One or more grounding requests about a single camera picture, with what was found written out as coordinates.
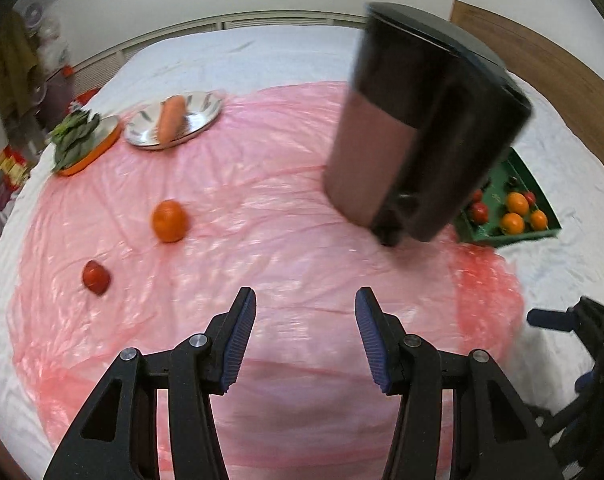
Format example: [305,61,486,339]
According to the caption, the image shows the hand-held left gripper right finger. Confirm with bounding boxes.
[355,286,566,480]

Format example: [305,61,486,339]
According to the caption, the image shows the brown wooden board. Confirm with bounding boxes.
[449,0,604,173]

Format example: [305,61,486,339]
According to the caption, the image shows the pink plastic sheet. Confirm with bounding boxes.
[12,80,529,480]

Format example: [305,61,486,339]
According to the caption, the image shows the white plate with black stripes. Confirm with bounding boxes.
[124,91,223,150]

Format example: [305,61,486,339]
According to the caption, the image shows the yellow boxes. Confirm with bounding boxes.
[0,144,31,187]

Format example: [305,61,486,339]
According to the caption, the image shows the purple bin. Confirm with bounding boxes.
[41,67,76,127]

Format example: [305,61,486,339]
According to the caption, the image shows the red box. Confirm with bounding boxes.
[70,90,101,112]

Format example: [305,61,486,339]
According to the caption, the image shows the green crate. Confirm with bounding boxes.
[454,147,562,247]

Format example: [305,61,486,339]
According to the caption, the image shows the olive hanging jacket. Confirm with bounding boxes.
[0,9,42,117]

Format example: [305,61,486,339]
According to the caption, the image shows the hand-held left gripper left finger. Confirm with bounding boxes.
[43,287,257,480]

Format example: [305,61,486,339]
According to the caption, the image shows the clear plastic bags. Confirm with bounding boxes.
[36,14,74,70]

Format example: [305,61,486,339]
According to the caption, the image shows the small orange mandarin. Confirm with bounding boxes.
[151,200,189,244]

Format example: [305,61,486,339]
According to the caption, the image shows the orange carrot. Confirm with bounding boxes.
[158,96,187,142]

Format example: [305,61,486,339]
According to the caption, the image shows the orange oval plate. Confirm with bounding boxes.
[57,115,123,177]

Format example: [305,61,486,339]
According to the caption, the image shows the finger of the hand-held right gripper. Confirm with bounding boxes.
[531,373,604,445]
[526,295,604,376]

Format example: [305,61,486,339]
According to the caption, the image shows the green bok choy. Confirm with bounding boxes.
[50,111,102,172]

